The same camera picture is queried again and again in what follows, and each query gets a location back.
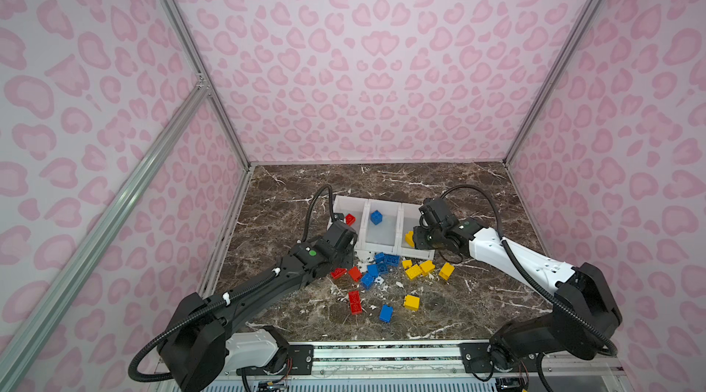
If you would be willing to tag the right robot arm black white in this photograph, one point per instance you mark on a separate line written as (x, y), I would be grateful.
(584, 313)

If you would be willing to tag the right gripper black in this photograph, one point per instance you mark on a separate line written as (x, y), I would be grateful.
(418, 238)

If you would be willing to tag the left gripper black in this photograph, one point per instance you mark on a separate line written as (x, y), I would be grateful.
(349, 258)

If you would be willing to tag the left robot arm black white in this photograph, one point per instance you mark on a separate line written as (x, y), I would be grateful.
(205, 336)

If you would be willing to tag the aluminium frame strut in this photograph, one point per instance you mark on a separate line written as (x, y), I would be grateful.
(27, 344)

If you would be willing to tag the blue lego brick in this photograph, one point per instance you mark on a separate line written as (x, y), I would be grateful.
(377, 269)
(387, 259)
(376, 218)
(386, 314)
(367, 281)

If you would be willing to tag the white three-compartment bin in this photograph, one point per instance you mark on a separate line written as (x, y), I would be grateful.
(387, 237)

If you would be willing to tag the long red lego brick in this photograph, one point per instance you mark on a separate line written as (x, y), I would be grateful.
(354, 302)

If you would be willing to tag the small red lego brick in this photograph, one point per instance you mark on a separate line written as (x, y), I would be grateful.
(349, 219)

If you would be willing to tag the red lego brick square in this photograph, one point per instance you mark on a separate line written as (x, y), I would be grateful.
(355, 274)

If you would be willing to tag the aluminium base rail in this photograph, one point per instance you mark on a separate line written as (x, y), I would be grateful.
(454, 365)

